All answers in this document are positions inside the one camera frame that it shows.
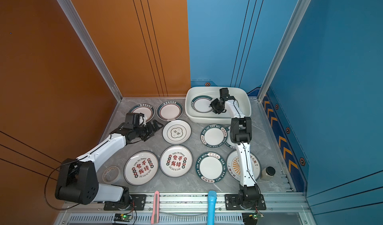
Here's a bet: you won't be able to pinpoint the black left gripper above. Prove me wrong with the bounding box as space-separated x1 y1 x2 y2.
134 119 164 141

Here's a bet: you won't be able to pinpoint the green red rim plate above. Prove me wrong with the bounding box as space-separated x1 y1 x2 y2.
191 95 213 113
129 103 156 122
157 100 184 121

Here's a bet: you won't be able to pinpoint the white plate green flower outline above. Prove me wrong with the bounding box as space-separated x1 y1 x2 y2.
163 120 192 144

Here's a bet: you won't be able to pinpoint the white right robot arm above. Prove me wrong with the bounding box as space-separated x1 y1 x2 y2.
210 94 261 210

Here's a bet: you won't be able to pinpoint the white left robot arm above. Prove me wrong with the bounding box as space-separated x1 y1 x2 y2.
55 120 164 210

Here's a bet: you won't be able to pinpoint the white plastic bin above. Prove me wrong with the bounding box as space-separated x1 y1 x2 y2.
184 86 251 124

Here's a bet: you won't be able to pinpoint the green lettered rim plate upper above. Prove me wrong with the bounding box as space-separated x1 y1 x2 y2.
200 124 228 148

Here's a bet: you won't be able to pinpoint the green lettered rim plate upper-right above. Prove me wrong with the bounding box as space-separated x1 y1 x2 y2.
225 126 236 150

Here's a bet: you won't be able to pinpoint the white plate red characters right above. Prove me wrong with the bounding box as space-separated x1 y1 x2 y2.
160 145 193 178

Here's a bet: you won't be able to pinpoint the white plate red characters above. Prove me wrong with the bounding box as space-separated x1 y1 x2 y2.
160 145 193 178
124 151 159 186

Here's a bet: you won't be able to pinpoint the white plate red characters left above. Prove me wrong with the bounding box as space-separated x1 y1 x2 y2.
124 151 159 186

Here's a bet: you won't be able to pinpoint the clear tape roll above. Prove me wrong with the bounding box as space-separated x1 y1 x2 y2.
102 166 120 184

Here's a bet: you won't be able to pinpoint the green lettered rim plate lower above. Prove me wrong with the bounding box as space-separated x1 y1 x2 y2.
195 152 227 183

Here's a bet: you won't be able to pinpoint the orange sunburst plate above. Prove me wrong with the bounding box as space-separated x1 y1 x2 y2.
227 151 261 181

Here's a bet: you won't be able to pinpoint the small jar black lid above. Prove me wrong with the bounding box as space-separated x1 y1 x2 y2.
260 166 276 181

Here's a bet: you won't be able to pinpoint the pink utility knife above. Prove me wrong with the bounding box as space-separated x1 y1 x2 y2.
151 191 160 225

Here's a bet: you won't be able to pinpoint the green circuit board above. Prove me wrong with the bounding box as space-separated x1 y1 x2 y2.
113 213 134 225

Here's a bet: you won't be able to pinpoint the right small circuit board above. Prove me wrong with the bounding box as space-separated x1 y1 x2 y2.
249 211 264 221

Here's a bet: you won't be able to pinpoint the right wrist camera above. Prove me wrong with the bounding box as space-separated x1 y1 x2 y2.
219 87 230 100

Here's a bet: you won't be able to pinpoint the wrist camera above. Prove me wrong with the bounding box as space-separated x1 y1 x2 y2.
125 112 146 127
219 87 230 100

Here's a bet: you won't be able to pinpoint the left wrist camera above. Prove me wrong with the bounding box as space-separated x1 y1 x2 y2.
125 112 146 127

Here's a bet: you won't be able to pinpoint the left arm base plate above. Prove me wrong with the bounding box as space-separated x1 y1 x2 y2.
103 194 147 211

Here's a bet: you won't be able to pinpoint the blue handle tool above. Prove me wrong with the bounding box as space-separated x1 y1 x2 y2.
206 190 217 225

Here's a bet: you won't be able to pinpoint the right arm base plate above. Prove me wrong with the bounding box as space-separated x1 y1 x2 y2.
224 194 267 211

